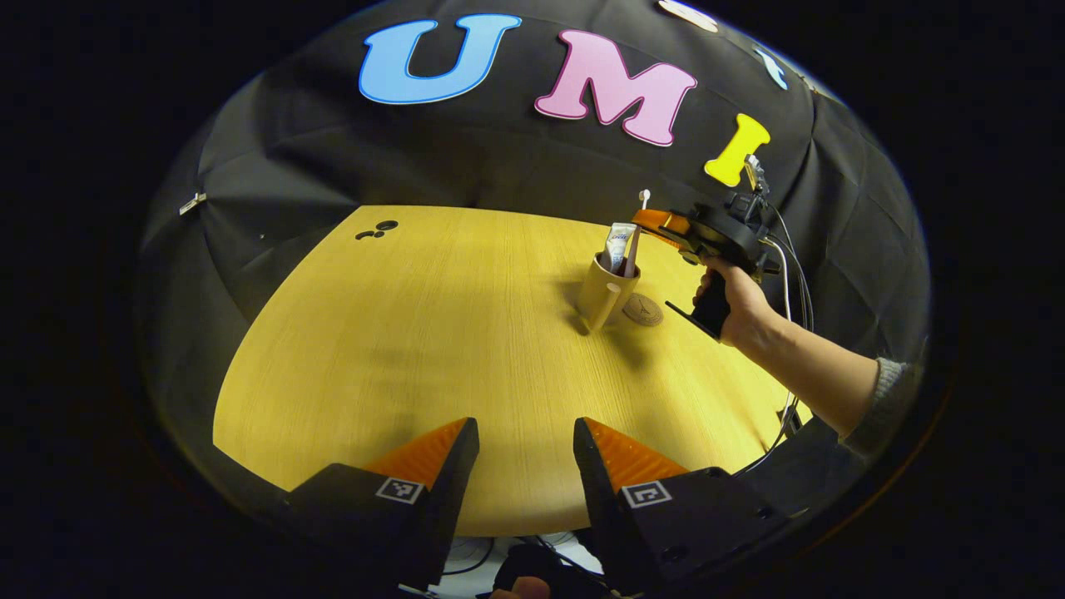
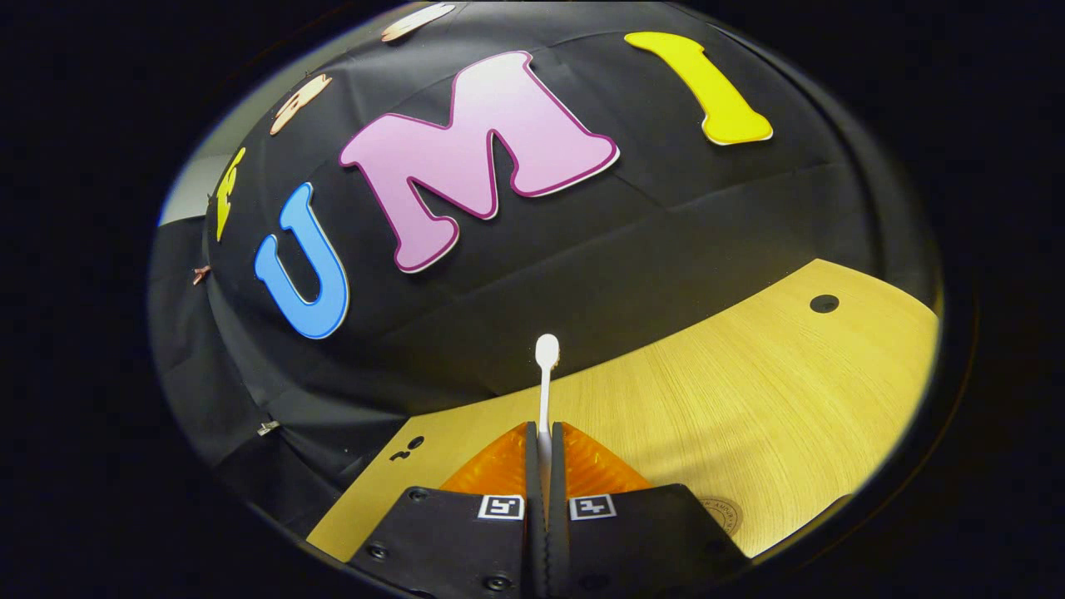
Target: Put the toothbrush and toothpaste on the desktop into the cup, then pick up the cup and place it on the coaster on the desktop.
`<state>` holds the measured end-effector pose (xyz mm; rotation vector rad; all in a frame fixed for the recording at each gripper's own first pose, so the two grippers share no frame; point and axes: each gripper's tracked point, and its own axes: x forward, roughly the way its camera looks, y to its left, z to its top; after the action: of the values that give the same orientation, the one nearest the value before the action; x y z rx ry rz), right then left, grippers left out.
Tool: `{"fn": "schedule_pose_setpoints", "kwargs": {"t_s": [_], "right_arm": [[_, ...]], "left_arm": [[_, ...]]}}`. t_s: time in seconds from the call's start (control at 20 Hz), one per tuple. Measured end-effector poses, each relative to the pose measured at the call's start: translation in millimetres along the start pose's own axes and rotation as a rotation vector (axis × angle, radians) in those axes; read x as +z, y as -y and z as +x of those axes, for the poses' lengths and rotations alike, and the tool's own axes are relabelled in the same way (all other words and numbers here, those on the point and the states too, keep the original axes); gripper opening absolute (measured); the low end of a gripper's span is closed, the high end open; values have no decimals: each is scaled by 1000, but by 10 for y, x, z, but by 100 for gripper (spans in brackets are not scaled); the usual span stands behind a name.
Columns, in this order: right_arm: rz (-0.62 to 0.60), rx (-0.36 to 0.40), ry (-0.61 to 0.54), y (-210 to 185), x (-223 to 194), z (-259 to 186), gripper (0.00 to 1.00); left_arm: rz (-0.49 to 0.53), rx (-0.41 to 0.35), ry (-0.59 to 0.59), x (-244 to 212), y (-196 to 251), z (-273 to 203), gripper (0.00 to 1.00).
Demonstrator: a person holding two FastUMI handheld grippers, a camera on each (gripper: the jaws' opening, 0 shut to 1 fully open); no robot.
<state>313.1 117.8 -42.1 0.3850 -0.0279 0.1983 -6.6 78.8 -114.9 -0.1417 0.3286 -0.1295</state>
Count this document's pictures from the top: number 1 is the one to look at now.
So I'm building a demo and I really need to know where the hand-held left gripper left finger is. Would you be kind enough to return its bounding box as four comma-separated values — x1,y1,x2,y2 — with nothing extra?
287,418,481,587

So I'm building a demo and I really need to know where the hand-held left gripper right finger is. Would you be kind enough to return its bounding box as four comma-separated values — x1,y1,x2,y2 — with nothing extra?
572,418,791,593

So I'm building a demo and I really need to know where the pink toothbrush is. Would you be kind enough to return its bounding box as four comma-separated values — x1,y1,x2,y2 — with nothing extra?
624,190,651,280

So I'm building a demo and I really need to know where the white toothpaste tube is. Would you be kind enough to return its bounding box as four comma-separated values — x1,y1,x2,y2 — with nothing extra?
603,222,637,275

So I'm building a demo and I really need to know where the round brown coaster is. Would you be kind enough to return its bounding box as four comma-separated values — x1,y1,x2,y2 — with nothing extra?
622,293,665,327

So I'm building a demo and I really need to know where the beige cup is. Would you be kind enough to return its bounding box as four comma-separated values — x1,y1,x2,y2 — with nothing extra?
577,252,641,335

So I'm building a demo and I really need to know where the wooden desktop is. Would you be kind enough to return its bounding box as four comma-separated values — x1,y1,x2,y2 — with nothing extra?
212,205,812,537

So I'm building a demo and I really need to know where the white cable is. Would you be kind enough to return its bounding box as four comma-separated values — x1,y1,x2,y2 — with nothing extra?
764,237,805,452

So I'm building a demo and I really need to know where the black cable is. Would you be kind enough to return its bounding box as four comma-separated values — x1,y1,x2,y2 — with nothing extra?
770,204,818,334

